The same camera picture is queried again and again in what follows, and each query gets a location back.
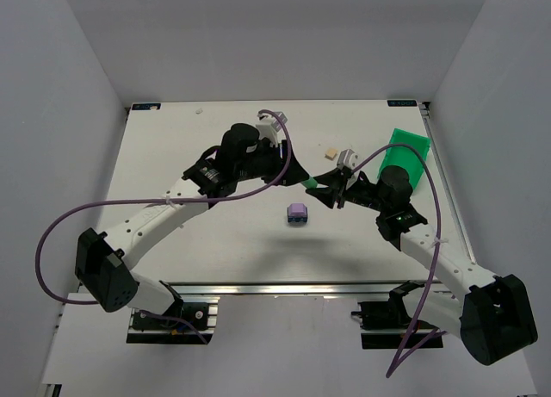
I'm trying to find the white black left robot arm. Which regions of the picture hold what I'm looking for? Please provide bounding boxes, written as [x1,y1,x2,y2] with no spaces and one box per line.
[75,122,310,316]

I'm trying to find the blue label sticker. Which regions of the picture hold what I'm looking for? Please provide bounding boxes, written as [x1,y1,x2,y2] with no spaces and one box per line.
[131,102,161,111]
[387,99,418,108]

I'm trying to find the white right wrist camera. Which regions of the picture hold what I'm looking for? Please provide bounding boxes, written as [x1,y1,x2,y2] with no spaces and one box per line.
[337,149,360,178]

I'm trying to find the blue label sticker left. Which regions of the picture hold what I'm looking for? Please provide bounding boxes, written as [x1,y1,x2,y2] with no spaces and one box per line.
[131,102,161,111]

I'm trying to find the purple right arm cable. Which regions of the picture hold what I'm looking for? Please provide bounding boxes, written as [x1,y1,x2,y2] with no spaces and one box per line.
[351,143,444,379]

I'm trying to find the dark blue bridge block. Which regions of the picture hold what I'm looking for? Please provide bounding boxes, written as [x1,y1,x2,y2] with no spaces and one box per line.
[287,212,308,226]

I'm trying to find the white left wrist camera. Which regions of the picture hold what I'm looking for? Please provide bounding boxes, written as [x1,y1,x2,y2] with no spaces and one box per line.
[255,113,282,145]

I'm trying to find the purple house-shaped block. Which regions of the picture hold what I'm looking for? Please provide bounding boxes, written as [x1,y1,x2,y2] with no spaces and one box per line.
[287,202,307,217]

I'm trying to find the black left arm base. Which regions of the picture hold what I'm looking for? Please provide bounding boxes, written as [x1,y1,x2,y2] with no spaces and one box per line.
[126,282,217,345]

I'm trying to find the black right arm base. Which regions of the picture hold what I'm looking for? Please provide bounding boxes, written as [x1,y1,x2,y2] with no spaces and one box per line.
[350,281,424,350]

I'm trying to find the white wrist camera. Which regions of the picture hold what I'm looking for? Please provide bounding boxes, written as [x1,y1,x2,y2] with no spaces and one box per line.
[255,113,282,145]
[337,149,360,178]

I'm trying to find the green cylinder block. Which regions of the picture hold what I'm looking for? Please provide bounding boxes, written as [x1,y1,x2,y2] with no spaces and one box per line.
[301,177,318,189]

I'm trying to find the blue label sticker right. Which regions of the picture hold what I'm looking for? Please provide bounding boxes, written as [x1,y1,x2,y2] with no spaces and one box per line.
[387,99,418,108]

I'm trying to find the green plastic bin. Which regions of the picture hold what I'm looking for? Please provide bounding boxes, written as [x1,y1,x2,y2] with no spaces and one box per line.
[378,128,430,189]

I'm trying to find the beige square block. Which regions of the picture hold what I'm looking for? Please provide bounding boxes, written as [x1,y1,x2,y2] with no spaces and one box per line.
[325,148,337,160]

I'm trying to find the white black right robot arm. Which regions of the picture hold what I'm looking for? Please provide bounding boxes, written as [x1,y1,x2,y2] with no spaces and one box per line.
[307,165,538,365]

